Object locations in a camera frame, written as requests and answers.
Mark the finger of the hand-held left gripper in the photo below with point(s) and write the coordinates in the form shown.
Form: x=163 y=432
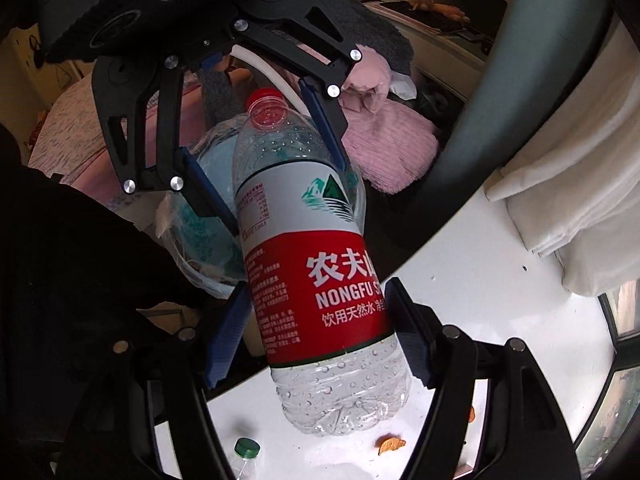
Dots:
x=200 y=185
x=327 y=120

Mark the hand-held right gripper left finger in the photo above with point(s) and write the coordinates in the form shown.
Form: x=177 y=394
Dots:
x=227 y=340

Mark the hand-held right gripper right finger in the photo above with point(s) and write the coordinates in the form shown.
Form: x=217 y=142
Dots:
x=410 y=330

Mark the teal lined trash bin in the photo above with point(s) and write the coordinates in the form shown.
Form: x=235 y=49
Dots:
x=210 y=240

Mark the red label plastic bottle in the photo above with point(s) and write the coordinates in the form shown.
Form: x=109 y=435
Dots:
x=310 y=270

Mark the light pink cloth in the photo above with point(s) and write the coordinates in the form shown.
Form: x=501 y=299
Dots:
x=370 y=77

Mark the pink fuzzy blanket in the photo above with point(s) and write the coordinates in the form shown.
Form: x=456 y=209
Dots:
x=395 y=150

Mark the grey fleece blanket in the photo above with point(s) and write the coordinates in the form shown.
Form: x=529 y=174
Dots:
x=360 y=25

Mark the small orange peel piece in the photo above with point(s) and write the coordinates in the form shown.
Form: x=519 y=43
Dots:
x=472 y=414

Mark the green cap plastic bottle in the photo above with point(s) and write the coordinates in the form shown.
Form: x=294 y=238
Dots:
x=246 y=447

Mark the white desk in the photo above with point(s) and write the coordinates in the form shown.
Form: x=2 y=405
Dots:
x=450 y=55

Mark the black keyboard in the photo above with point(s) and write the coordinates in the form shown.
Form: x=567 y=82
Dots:
x=425 y=17

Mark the pink bed sheet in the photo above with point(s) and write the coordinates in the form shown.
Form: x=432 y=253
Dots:
x=70 y=125

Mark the plush toy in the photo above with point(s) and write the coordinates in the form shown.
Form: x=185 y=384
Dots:
x=435 y=5

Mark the white curtain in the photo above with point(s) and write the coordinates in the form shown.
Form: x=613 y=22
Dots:
x=575 y=200

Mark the dark window frame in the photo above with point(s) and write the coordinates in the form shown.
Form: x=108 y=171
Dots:
x=611 y=330

